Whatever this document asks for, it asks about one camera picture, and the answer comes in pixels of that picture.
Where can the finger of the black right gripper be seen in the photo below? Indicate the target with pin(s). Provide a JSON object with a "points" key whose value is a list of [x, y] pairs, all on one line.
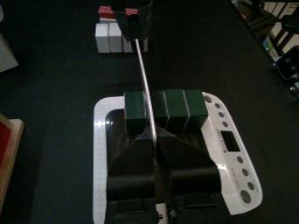
{"points": [[129, 27], [145, 23]]}

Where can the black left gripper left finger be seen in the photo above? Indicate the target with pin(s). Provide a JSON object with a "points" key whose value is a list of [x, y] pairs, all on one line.
{"points": [[130, 180]]}

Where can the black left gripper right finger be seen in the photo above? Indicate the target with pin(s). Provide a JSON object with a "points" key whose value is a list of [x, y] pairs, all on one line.
{"points": [[194, 180]]}

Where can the silver metal rod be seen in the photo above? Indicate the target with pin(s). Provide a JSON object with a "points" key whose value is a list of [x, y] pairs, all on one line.
{"points": [[145, 84]]}

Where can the green toy sushi piece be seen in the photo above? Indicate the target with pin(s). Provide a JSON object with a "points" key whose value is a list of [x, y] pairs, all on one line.
{"points": [[134, 110]]}

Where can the green toy sushi roll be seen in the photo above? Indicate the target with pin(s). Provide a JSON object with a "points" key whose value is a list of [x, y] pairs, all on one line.
{"points": [[179, 108]]}

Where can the red-striped toy sushi piece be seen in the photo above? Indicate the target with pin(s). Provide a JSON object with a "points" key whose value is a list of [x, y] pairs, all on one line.
{"points": [[131, 11], [106, 12]]}

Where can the white toy rice block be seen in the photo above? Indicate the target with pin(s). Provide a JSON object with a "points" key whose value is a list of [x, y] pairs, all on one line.
{"points": [[102, 38], [127, 46], [115, 38]]}

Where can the white toy kitchen scale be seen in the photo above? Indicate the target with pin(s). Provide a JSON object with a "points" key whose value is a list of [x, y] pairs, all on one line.
{"points": [[238, 175]]}

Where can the wooden box with red drawer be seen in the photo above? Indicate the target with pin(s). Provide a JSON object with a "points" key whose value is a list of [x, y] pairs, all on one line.
{"points": [[10, 163]]}

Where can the black stool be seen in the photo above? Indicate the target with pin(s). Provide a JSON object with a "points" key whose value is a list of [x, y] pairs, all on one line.
{"points": [[286, 29]]}

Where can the black table-level camera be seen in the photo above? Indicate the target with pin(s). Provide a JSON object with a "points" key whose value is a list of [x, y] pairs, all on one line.
{"points": [[289, 62]]}

